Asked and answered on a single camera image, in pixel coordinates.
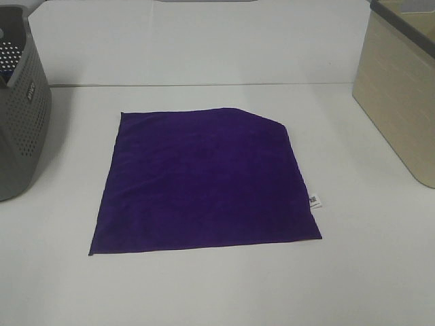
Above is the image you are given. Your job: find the purple towel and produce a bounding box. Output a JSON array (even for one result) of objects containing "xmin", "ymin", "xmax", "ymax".
[{"xmin": 90, "ymin": 108, "xmax": 321, "ymax": 255}]

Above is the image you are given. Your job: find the beige plastic basket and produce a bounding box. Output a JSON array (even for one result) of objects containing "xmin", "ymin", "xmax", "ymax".
[{"xmin": 352, "ymin": 1, "xmax": 434, "ymax": 188}]

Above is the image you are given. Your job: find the grey perforated plastic basket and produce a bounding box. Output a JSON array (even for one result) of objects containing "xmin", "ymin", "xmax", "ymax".
[{"xmin": 1, "ymin": 4, "xmax": 52, "ymax": 200}]

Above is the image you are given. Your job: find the blue cloth in grey basket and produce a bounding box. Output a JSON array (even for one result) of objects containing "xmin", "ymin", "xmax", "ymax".
[{"xmin": 0, "ymin": 70, "xmax": 14, "ymax": 83}]

